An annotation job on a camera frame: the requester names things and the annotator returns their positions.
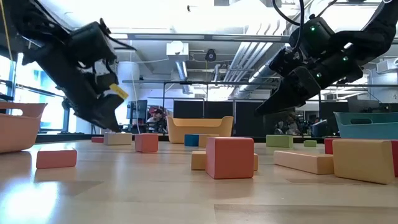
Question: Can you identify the large window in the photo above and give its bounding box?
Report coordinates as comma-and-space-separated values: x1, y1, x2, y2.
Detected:
0, 51, 75, 134

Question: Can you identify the grey ceiling beam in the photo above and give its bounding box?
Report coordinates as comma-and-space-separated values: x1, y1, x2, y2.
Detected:
127, 33, 398, 44

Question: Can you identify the person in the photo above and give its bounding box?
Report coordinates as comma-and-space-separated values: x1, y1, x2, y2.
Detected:
274, 111, 302, 136
145, 106, 168, 134

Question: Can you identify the black aluminium table frame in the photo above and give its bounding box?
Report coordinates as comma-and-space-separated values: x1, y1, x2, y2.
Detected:
35, 133, 343, 144

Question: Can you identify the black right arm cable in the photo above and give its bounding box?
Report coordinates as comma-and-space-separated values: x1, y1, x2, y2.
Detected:
272, 0, 307, 50

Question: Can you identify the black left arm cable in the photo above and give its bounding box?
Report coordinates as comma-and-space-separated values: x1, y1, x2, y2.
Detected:
98, 17, 137, 52

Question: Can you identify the yellow cable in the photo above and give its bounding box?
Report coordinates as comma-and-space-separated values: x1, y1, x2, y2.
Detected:
0, 0, 16, 65

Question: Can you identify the red cube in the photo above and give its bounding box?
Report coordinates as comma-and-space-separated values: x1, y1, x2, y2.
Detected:
134, 133, 159, 153
205, 136, 255, 180

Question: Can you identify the orange plastic bin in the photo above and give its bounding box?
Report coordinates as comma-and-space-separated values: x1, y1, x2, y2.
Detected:
0, 101, 48, 154

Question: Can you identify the black round ceiling camera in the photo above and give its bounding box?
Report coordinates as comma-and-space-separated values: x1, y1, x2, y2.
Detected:
205, 48, 218, 63

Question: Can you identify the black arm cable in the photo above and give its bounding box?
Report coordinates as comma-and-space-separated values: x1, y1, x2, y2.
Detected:
98, 17, 137, 52
272, 0, 307, 50

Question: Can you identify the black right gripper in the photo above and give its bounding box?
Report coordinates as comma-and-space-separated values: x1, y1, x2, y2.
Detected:
254, 48, 332, 117

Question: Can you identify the white ceiling box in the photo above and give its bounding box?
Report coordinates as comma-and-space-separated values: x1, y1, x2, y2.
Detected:
165, 40, 190, 57

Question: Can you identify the pale cream rectangular block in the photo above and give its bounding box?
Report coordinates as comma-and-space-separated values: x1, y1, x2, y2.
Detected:
103, 132, 133, 146

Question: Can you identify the blue rectangular block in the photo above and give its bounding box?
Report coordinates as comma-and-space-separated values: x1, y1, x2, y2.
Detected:
183, 134, 200, 147

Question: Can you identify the teal plastic bin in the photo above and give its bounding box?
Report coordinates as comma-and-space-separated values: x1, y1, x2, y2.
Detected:
334, 111, 398, 141

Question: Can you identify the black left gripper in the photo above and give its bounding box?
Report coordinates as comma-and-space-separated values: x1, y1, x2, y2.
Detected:
45, 19, 126, 134

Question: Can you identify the white air conditioning unit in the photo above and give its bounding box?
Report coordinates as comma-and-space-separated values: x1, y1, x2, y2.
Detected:
375, 57, 398, 75

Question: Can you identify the black overhead rail frame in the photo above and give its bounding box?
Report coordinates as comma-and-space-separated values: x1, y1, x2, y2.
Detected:
121, 79, 398, 103

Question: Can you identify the black partition panel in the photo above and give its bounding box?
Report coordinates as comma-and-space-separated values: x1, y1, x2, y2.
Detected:
172, 99, 296, 138

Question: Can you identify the computer monitor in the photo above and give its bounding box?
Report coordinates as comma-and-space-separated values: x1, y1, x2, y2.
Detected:
126, 99, 149, 126

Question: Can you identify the dark blue bin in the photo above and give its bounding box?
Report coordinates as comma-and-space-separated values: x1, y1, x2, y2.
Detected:
311, 119, 329, 138

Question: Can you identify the yellow plastic bin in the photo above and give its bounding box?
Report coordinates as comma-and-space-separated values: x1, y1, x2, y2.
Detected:
166, 115, 234, 144

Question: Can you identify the long tan block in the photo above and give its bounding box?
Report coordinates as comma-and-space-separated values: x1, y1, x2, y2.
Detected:
273, 150, 335, 175

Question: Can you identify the yellow tag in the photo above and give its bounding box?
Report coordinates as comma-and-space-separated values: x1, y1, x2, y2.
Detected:
109, 83, 129, 101

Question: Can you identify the silver ventilation duct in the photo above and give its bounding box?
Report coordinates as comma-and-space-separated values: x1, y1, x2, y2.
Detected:
231, 43, 295, 99

